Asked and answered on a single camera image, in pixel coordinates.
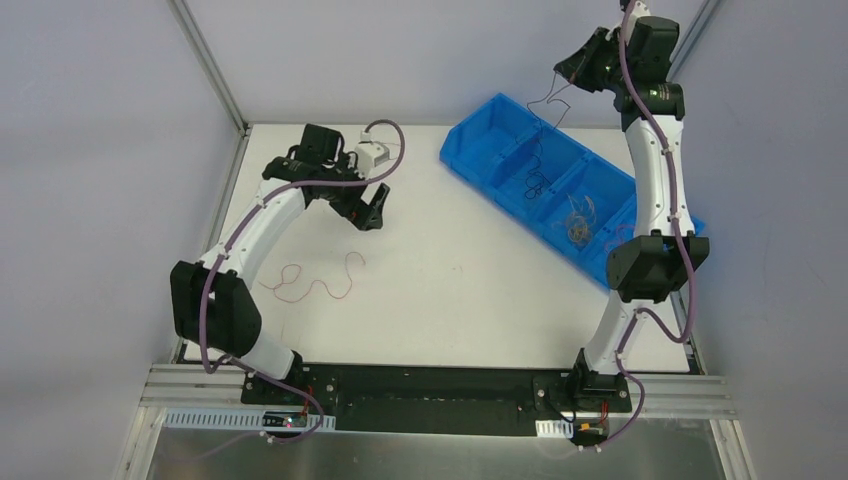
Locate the maroon cable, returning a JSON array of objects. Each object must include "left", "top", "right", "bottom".
[{"left": 258, "top": 250, "right": 367, "bottom": 305}]

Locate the dark brown cable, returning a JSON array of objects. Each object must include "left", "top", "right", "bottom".
[{"left": 520, "top": 71, "right": 575, "bottom": 200}]

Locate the yellow cable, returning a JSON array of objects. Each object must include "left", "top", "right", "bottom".
[{"left": 553, "top": 194, "right": 598, "bottom": 248}]

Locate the orange red cable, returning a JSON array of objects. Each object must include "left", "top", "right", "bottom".
[{"left": 604, "top": 223, "right": 637, "bottom": 256}]

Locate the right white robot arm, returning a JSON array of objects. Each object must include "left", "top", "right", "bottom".
[{"left": 553, "top": 1, "right": 710, "bottom": 410}]

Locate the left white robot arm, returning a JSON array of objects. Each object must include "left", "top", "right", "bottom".
[{"left": 169, "top": 124, "right": 403, "bottom": 405}]

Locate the blue compartment bin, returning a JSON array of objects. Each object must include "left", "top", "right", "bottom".
[{"left": 439, "top": 92, "right": 706, "bottom": 289}]

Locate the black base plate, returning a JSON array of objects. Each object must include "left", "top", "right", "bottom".
[{"left": 240, "top": 363, "right": 632, "bottom": 437}]

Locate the aluminium frame rail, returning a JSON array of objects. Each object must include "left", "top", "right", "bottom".
[{"left": 140, "top": 363, "right": 738, "bottom": 420}]

